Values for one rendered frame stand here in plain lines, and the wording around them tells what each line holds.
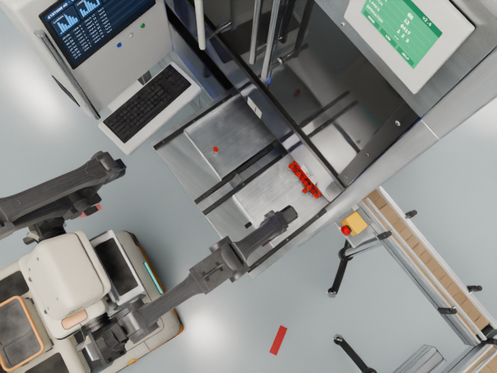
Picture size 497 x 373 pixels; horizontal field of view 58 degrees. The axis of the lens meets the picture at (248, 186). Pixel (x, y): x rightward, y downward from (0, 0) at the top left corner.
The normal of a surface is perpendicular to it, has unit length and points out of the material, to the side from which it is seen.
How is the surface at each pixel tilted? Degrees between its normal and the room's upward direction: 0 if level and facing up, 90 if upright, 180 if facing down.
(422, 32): 90
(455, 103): 90
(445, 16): 90
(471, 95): 90
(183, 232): 0
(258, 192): 0
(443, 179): 0
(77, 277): 42
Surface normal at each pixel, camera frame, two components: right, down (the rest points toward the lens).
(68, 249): 0.61, -0.51
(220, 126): 0.05, -0.25
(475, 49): -0.79, 0.58
